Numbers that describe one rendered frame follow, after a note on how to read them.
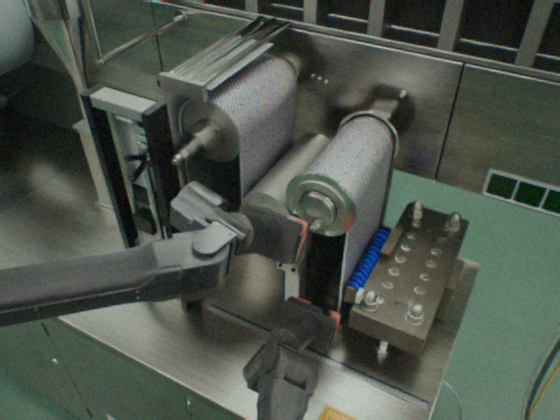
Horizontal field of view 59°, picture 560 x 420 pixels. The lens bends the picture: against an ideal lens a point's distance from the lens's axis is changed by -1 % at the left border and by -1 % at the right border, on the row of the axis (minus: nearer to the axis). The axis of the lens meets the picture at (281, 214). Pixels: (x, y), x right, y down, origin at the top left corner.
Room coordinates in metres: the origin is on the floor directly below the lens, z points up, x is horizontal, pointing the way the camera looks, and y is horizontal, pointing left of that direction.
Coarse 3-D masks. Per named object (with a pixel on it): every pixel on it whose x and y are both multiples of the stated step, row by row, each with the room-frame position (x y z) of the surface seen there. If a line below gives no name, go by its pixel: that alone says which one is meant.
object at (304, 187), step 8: (384, 128) 0.94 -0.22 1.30; (304, 184) 0.74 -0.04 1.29; (312, 184) 0.74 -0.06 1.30; (320, 184) 0.73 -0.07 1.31; (296, 192) 0.75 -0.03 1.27; (304, 192) 0.74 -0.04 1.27; (328, 192) 0.72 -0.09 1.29; (336, 192) 0.71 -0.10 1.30; (296, 200) 0.75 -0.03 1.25; (336, 200) 0.71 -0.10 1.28; (296, 208) 0.75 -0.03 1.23; (344, 208) 0.70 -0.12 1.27; (336, 216) 0.71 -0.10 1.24; (344, 216) 0.70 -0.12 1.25; (336, 224) 0.71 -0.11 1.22
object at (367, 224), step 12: (384, 180) 0.89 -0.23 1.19; (384, 192) 0.91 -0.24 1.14; (372, 204) 0.83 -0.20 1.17; (360, 216) 0.77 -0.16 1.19; (372, 216) 0.85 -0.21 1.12; (360, 228) 0.77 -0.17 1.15; (372, 228) 0.86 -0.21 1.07; (348, 240) 0.71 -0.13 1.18; (360, 240) 0.79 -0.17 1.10; (348, 252) 0.72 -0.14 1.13; (360, 252) 0.80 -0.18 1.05; (348, 264) 0.73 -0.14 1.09; (348, 276) 0.74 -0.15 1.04
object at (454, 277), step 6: (456, 264) 0.79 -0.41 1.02; (462, 264) 0.79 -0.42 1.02; (456, 270) 0.77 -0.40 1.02; (450, 276) 0.76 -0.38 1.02; (456, 276) 0.76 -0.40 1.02; (450, 282) 0.74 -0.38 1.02; (456, 282) 0.74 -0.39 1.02; (450, 288) 0.72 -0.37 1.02; (444, 294) 0.72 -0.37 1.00; (450, 294) 0.72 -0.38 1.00; (444, 300) 0.72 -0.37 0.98; (450, 300) 0.72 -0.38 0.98; (444, 306) 0.72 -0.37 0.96; (438, 312) 0.72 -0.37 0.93; (444, 312) 0.72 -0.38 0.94; (444, 318) 0.72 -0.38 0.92
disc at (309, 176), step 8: (296, 176) 0.76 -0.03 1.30; (304, 176) 0.75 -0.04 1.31; (312, 176) 0.74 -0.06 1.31; (320, 176) 0.73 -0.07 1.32; (288, 184) 0.76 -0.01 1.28; (296, 184) 0.76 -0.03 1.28; (328, 184) 0.72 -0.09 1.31; (336, 184) 0.72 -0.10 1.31; (288, 192) 0.76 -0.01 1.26; (344, 192) 0.71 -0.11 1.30; (288, 200) 0.76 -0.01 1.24; (344, 200) 0.71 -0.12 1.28; (352, 200) 0.70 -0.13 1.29; (352, 208) 0.70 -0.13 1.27; (296, 216) 0.75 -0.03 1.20; (352, 216) 0.70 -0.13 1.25; (344, 224) 0.71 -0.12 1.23; (352, 224) 0.70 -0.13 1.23; (320, 232) 0.73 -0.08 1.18; (328, 232) 0.72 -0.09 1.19; (336, 232) 0.71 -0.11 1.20; (344, 232) 0.71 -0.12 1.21
